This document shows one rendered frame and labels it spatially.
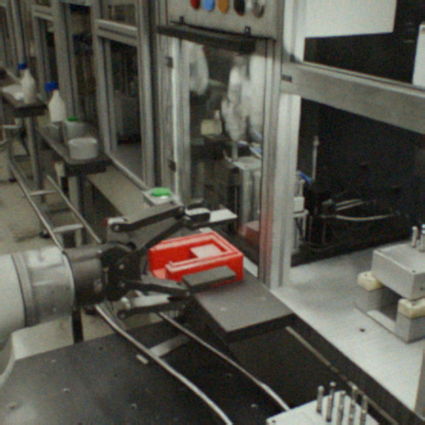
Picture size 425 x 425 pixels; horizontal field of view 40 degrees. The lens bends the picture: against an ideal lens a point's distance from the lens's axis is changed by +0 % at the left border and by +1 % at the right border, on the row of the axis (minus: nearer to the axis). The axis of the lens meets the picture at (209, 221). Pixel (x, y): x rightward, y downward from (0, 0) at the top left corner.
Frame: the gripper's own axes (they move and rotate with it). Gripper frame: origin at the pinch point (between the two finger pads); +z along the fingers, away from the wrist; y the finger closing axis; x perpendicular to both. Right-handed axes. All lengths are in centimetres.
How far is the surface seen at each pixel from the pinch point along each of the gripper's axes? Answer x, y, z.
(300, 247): 29, -20, 36
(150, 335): 47, -44, 7
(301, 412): -13.9, -19.7, 6.0
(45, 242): 261, -112, 21
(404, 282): -3.1, -11.9, 33.1
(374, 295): 3.4, -17.8, 33.3
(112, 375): 37, -44, -6
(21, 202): 335, -112, 21
